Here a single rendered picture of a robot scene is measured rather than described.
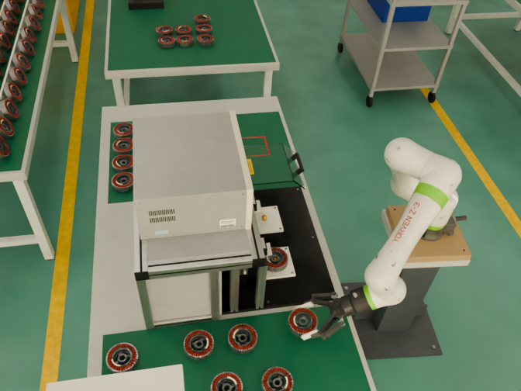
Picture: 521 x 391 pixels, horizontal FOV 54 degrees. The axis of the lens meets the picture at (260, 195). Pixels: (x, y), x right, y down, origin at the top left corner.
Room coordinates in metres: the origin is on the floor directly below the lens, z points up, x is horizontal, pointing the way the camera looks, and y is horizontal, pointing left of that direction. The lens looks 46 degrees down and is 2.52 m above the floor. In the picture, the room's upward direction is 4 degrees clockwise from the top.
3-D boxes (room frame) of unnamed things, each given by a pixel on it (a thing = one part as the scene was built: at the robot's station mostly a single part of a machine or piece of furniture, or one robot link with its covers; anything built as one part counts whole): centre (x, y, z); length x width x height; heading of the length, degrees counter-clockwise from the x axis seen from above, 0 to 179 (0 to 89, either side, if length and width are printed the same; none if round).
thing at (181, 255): (1.34, 0.26, 1.09); 0.68 x 0.44 x 0.05; 13
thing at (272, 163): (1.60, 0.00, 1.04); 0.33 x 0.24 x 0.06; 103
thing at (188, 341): (0.90, 0.19, 0.77); 0.11 x 0.11 x 0.04
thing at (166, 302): (1.00, 0.26, 0.91); 0.28 x 0.03 x 0.32; 103
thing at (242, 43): (3.68, 0.69, 0.38); 1.85 x 1.10 x 0.75; 13
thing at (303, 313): (1.00, -0.20, 0.82); 0.11 x 0.11 x 0.04
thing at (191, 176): (1.35, 0.26, 1.22); 0.44 x 0.39 x 0.20; 13
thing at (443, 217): (1.55, -0.76, 0.94); 0.16 x 0.13 x 0.19; 56
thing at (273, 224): (1.53, -0.02, 0.78); 0.15 x 0.15 x 0.01; 13
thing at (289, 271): (1.30, -0.08, 0.78); 0.15 x 0.15 x 0.01; 13
